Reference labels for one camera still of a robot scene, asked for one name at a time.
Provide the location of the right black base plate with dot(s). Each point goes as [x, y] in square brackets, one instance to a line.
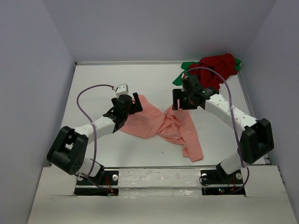
[212, 185]

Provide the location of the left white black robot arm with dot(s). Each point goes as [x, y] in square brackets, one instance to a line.
[69, 147]

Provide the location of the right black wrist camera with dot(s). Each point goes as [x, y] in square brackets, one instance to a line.
[191, 83]

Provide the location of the pink t shirt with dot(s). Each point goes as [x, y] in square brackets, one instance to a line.
[174, 126]

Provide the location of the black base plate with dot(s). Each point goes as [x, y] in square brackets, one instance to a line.
[107, 186]
[212, 185]

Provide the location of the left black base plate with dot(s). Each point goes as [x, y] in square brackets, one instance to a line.
[107, 186]

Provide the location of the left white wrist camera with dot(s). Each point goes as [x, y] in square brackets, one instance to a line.
[121, 89]

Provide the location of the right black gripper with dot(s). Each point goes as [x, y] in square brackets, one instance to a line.
[178, 94]

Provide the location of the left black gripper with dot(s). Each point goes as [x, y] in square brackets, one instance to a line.
[136, 107]

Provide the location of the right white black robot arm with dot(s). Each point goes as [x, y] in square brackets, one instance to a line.
[254, 136]

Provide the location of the red t shirt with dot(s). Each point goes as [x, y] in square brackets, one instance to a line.
[226, 65]

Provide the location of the green t shirt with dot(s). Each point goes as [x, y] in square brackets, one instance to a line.
[185, 72]

